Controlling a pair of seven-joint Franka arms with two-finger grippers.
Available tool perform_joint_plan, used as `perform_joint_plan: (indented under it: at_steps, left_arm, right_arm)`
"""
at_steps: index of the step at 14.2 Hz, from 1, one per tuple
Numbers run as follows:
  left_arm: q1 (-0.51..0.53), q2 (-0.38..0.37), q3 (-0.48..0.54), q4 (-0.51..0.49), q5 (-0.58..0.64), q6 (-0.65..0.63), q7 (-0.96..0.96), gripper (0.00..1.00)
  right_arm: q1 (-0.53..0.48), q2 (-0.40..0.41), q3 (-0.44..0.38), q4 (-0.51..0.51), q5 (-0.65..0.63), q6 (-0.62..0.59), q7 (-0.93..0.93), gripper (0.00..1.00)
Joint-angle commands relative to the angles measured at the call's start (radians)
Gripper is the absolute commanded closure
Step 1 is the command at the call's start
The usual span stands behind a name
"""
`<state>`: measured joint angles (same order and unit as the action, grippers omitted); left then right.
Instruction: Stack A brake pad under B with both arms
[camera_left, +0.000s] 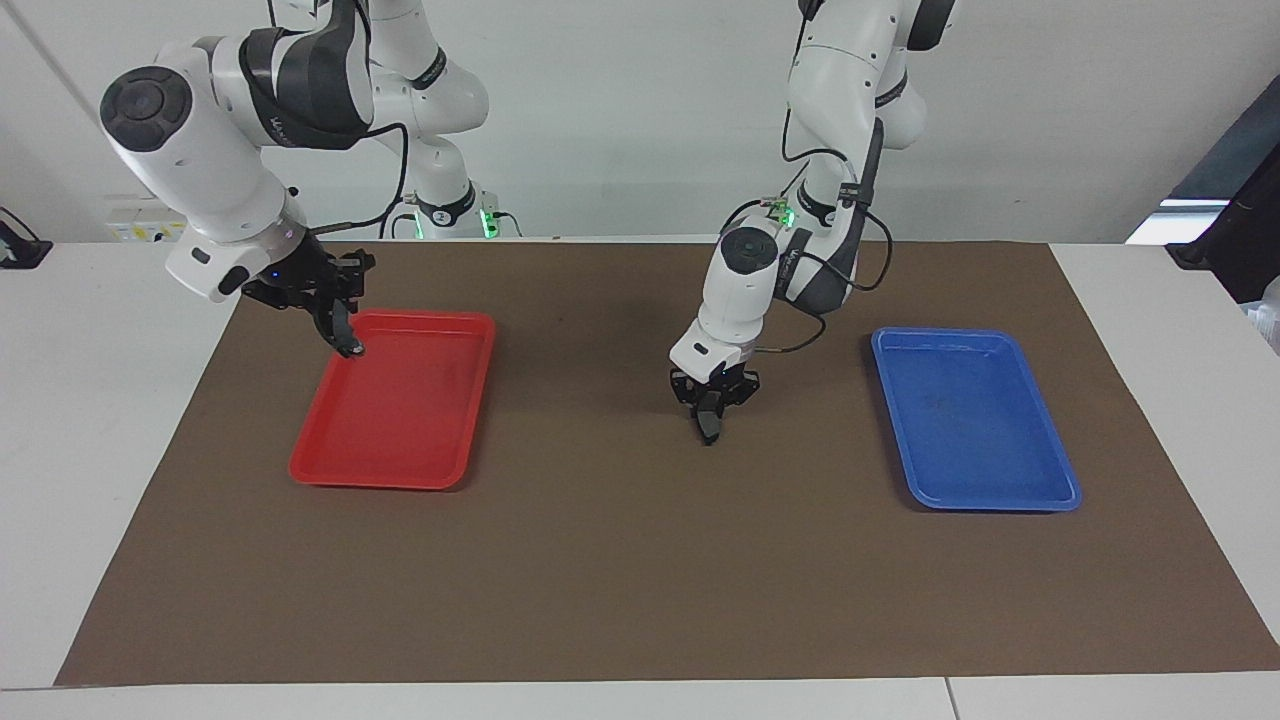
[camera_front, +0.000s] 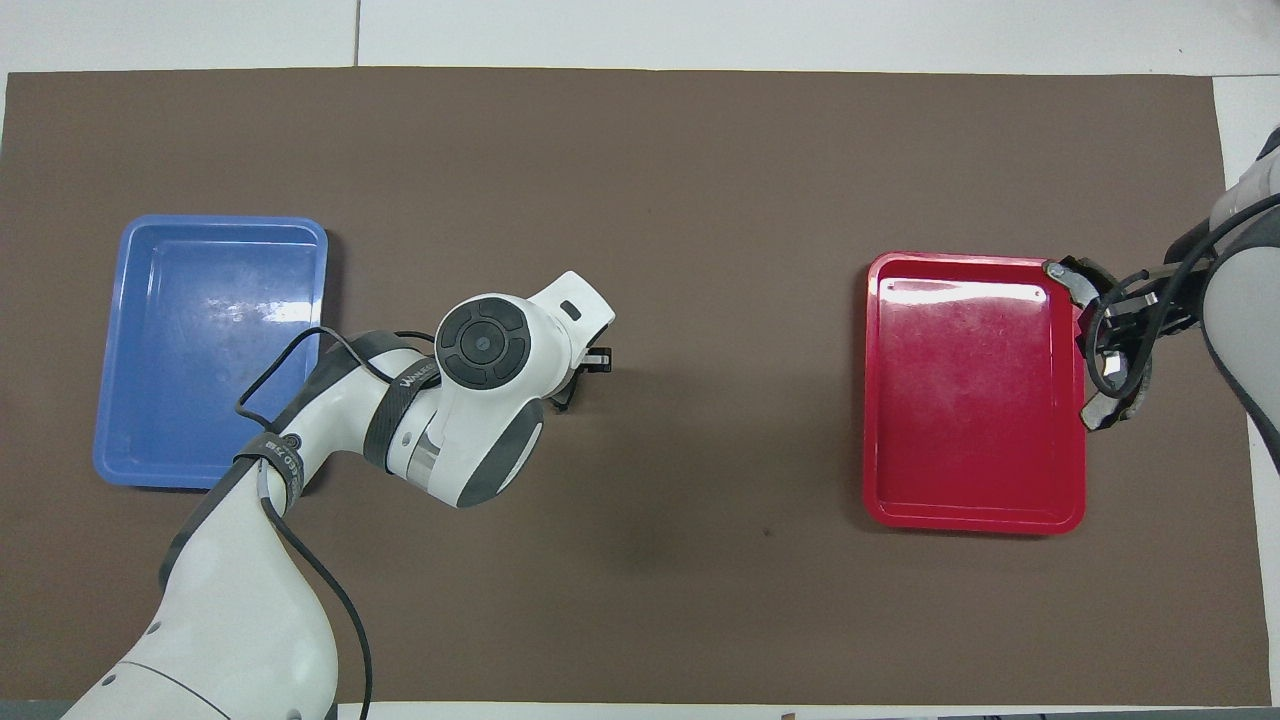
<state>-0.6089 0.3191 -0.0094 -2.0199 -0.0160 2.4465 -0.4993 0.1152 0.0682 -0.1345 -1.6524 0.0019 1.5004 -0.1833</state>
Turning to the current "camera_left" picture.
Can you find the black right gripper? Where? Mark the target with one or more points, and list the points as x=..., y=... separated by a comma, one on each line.
x=300, y=275

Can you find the clear plastic bag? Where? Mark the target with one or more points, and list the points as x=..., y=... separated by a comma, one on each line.
x=1270, y=320

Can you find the short dark brake pad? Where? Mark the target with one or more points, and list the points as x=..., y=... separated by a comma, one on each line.
x=710, y=428

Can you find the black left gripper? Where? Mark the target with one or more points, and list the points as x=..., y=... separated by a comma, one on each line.
x=715, y=380

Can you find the brown table mat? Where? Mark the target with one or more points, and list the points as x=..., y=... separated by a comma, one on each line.
x=660, y=560

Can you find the small black clamp device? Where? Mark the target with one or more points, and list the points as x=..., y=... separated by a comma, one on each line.
x=20, y=250

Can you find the black bulky background object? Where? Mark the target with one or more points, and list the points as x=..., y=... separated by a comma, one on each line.
x=1245, y=240

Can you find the red plastic tray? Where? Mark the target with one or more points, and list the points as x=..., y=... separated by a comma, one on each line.
x=400, y=420

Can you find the blue plastic tray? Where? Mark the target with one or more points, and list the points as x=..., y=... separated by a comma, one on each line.
x=970, y=420

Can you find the white yellow power strip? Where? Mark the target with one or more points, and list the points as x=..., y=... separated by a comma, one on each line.
x=135, y=232

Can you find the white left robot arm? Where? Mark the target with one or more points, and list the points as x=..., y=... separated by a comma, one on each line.
x=740, y=290

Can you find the long curved brake pad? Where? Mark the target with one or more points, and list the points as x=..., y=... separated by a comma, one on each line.
x=350, y=345

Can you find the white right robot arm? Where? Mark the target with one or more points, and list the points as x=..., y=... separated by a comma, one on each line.
x=200, y=140

